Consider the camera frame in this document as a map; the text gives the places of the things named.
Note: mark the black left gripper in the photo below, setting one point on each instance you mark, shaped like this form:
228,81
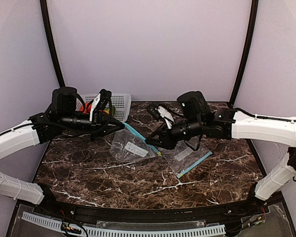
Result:
98,119

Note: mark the clear zip bag blue zipper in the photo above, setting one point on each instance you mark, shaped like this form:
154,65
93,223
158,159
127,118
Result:
183,159

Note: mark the white slotted cable duct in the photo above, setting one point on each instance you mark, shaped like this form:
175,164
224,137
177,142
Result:
86,231

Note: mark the black frame post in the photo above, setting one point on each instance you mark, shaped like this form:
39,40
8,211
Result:
44,8
245,53

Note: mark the white perforated plastic basket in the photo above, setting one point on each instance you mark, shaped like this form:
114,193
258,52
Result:
121,102

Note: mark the left black frame post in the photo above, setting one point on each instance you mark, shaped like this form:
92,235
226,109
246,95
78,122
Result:
44,8

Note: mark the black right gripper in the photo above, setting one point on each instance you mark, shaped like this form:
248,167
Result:
166,135

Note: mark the orange green toy mango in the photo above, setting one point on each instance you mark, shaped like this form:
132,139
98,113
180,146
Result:
111,110

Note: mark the orange toy pumpkin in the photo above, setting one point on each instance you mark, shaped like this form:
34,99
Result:
86,108

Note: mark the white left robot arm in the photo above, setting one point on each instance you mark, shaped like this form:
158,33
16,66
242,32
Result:
67,112

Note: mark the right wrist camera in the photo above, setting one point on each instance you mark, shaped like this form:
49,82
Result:
159,112

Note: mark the clear zip bag yellow slider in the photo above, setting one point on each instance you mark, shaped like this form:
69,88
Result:
129,146

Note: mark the right black frame post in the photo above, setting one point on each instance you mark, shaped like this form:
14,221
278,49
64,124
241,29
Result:
245,53

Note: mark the black front frame rail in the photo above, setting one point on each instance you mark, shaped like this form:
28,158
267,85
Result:
224,213

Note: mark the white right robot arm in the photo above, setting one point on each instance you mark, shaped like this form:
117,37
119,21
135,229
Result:
198,120

